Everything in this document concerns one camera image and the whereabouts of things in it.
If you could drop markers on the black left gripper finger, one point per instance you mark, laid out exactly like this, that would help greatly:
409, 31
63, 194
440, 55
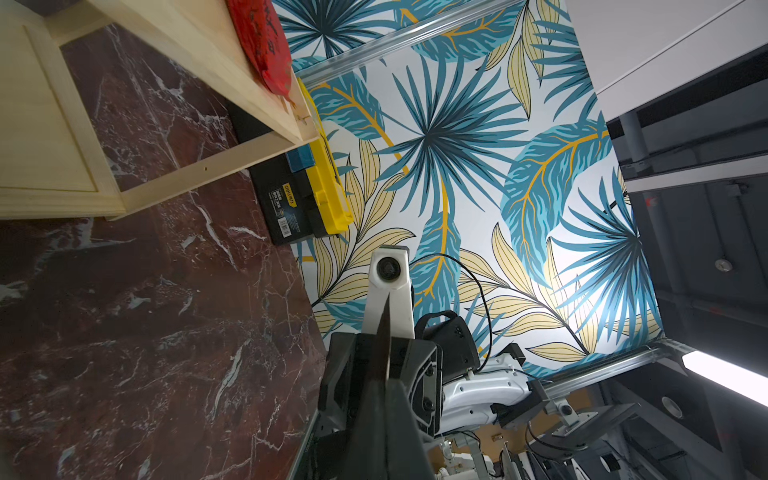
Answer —
385, 442

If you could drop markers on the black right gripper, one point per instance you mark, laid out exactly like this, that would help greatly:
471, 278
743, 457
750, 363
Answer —
416, 363

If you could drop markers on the red tea bag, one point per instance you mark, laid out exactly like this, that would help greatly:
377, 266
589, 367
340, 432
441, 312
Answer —
264, 42

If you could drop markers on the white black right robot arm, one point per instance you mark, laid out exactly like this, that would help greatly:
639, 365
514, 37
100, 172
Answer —
501, 393

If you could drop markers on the light wooden two-tier shelf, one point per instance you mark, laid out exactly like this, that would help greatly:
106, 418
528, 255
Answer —
112, 107

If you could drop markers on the yellow black toolbox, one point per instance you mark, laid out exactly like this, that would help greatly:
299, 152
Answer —
300, 191

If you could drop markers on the white ceiling light strip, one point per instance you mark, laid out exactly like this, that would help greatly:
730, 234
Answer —
730, 376

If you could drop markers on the front right aluminium post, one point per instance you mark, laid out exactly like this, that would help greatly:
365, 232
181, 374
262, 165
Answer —
664, 348

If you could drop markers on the right aluminium corner post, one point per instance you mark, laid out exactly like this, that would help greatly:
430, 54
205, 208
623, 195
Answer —
407, 37

